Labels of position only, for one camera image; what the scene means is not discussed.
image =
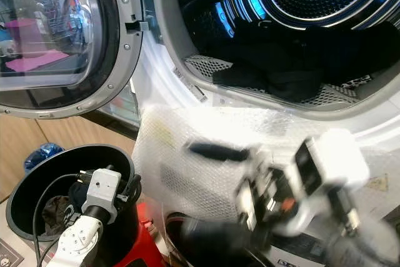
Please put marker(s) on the clear bubble wrap sheet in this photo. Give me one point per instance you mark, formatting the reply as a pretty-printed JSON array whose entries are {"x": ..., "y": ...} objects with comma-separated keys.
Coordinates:
[{"x": 181, "y": 154}]

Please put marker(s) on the white barcode label sticker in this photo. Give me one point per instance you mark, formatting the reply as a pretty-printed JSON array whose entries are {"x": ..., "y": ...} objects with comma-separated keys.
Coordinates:
[{"x": 190, "y": 84}]

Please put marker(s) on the round glass dryer door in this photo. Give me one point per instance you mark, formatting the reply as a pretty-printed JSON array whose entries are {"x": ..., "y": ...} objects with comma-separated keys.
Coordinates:
[{"x": 37, "y": 35}]

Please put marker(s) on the black clothes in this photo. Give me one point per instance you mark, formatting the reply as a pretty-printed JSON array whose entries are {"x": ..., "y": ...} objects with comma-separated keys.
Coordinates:
[{"x": 281, "y": 60}]

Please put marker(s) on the white front-load washer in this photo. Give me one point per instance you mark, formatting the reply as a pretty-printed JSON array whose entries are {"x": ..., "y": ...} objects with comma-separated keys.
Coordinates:
[{"x": 375, "y": 204}]

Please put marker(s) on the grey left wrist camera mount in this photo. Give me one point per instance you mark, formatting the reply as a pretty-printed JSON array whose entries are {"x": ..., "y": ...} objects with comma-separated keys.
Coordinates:
[{"x": 103, "y": 189}]

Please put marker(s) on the white dryer with steel drum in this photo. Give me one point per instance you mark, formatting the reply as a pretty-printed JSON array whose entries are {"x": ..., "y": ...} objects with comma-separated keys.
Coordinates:
[{"x": 151, "y": 82}]

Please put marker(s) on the dark printed garment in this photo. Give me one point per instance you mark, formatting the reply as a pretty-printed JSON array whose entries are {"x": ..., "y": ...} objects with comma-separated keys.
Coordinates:
[{"x": 56, "y": 212}]

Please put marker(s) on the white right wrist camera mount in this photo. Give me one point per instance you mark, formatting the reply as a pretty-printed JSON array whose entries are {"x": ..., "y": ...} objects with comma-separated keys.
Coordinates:
[{"x": 344, "y": 161}]

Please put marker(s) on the red stool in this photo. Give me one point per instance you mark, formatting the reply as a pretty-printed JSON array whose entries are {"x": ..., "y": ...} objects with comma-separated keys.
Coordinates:
[{"x": 151, "y": 243}]

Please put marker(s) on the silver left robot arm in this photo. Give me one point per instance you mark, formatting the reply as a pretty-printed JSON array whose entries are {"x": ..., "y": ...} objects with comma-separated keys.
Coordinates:
[{"x": 75, "y": 243}]

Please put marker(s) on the black round laundry bucket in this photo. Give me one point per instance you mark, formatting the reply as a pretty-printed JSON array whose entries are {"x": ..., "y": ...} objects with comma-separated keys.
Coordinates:
[{"x": 24, "y": 204}]

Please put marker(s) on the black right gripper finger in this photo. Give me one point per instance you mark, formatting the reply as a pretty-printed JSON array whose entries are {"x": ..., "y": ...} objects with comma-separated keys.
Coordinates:
[
  {"x": 215, "y": 151},
  {"x": 215, "y": 234}
]

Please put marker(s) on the dark round washer door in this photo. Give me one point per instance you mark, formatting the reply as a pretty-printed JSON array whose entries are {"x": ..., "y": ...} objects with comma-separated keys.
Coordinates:
[{"x": 180, "y": 253}]

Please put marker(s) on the blue plastic bag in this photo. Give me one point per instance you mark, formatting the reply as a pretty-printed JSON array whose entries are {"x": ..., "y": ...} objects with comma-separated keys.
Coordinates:
[{"x": 44, "y": 154}]

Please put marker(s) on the grey perforated lint filter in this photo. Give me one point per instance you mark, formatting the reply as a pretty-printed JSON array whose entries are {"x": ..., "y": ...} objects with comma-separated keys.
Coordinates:
[{"x": 203, "y": 65}]

